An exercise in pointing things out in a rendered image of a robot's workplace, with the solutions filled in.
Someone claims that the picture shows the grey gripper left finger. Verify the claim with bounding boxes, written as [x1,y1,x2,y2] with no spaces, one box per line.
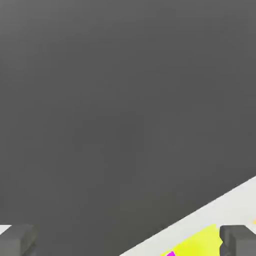
[0,224,39,256]

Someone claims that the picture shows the large yellow box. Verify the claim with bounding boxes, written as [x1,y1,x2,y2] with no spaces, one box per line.
[159,223,224,256]

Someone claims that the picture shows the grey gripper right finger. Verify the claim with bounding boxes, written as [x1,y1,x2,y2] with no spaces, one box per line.
[219,224,256,256]

